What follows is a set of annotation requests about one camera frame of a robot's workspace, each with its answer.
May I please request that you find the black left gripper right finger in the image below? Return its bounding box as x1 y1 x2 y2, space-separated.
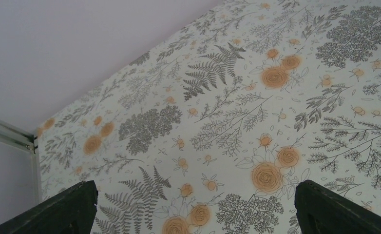
294 180 381 234

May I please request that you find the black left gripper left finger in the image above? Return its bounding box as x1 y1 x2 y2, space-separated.
0 180 98 234

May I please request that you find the floral patterned table mat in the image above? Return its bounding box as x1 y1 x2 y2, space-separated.
38 0 381 234

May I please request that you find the aluminium frame post left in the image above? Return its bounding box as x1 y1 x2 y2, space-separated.
0 119 42 204

